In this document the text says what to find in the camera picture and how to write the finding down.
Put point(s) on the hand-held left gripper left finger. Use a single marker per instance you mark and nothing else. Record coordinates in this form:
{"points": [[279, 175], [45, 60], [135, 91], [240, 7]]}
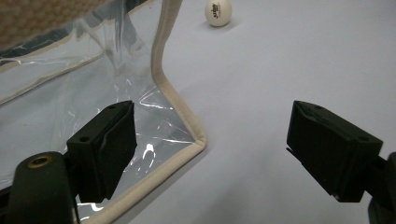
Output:
{"points": [[102, 149]]}

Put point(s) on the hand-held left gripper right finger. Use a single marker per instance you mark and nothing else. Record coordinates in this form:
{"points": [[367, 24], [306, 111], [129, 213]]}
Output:
{"points": [[330, 149]]}

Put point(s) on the clear bag with beige trim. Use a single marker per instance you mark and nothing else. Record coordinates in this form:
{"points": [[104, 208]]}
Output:
{"points": [[93, 71]]}

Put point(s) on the white table tennis ball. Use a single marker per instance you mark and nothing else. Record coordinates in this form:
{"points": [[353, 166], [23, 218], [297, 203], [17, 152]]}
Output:
{"points": [[218, 12]]}

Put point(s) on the white table mat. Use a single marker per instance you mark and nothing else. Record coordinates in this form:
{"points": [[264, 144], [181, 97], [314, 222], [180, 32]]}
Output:
{"points": [[264, 71]]}

